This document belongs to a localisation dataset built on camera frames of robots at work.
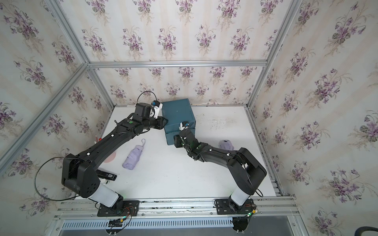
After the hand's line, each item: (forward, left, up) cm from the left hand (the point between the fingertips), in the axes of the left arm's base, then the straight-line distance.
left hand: (167, 123), depth 84 cm
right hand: (-4, -6, -8) cm, 11 cm away
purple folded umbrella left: (-13, +21, -17) cm, 30 cm away
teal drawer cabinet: (+8, -5, +2) cm, 10 cm away
